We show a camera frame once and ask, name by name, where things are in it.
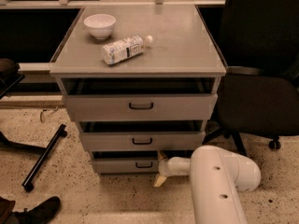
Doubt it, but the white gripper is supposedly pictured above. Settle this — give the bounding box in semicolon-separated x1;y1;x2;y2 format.
154;150;176;188

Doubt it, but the grey drawer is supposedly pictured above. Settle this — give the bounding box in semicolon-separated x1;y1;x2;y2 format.
63;94;217;121
79;132;205;151
92;157;158;174

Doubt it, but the black stand leg with casters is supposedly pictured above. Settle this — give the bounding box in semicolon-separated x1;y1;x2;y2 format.
0;124;67;192

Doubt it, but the black office chair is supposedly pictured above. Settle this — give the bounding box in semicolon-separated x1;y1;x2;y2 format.
205;0;299;154

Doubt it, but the white plastic bottle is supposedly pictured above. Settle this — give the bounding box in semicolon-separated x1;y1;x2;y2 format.
101;35;153;65

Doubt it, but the white ceramic bowl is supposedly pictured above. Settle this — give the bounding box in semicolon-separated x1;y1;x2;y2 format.
83;14;116;40

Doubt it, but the dark object on left table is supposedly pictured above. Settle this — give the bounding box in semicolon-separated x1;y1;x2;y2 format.
0;58;24;99

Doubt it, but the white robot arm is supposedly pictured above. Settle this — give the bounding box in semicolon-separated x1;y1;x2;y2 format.
154;146;261;224

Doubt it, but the grey drawer cabinet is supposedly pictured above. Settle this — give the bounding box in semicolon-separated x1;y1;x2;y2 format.
50;5;225;162

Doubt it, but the black shoe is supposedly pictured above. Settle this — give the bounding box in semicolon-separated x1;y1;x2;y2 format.
15;196;61;224

